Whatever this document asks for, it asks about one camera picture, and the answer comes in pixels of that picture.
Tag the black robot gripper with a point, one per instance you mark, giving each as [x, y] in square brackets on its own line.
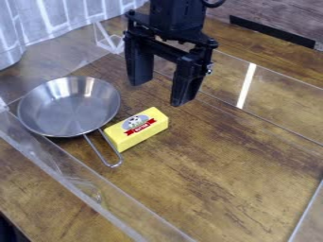
[168, 33]

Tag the silver metal frying pan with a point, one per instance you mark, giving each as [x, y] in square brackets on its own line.
[68, 107]

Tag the black strip on table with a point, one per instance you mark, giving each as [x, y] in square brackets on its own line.
[271, 31]

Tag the yellow butter block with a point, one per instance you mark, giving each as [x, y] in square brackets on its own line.
[137, 128]

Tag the white sheer curtain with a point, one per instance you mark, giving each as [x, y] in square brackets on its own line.
[32, 21]

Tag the clear acrylic barrier wall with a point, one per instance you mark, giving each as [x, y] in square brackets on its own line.
[232, 174]

